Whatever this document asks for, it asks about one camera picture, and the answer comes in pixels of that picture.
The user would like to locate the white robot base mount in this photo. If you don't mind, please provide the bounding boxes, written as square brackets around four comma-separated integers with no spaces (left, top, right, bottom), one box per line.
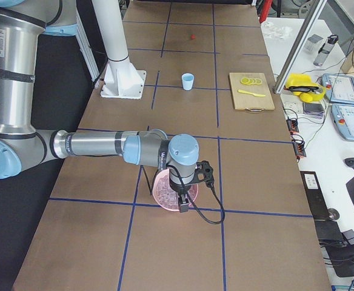
[92,0,147,99]

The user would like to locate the aluminium frame post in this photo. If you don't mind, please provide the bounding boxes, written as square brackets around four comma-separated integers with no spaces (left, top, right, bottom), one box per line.
[273,0,327,94]

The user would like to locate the upper teach pendant tablet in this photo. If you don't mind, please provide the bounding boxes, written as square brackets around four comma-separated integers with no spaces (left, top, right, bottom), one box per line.
[321,73,354,105]

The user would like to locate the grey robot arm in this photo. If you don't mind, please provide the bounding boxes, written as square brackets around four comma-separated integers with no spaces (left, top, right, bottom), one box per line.
[0,1,214,212]

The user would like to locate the clear water bottle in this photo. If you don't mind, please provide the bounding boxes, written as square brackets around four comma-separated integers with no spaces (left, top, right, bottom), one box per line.
[313,34,339,67]

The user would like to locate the pink bowl of ice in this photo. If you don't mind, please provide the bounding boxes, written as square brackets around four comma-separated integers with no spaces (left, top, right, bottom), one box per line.
[152,169,200,212]

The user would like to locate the teach pendant tablet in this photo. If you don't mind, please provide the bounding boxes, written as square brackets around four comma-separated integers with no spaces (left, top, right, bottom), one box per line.
[321,73,354,105]
[331,104,354,141]

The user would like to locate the lower teach pendant tablet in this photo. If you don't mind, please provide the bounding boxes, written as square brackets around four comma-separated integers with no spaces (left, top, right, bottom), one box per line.
[331,104,354,141]

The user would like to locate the bamboo cutting board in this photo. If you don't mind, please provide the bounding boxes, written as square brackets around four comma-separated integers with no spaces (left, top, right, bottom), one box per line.
[229,73,275,112]

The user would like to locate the yellow plastic knife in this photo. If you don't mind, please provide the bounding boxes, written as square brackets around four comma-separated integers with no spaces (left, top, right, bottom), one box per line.
[238,89,266,98]

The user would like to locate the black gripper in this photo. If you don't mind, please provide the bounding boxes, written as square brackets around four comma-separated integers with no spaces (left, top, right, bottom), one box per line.
[170,161,213,213]

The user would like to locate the light blue plastic cup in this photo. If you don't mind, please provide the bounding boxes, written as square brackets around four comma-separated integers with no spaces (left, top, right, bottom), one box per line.
[181,73,195,91]

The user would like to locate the yellow cloth bag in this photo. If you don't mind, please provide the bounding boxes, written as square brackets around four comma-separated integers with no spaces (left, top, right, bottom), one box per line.
[285,73,326,103]

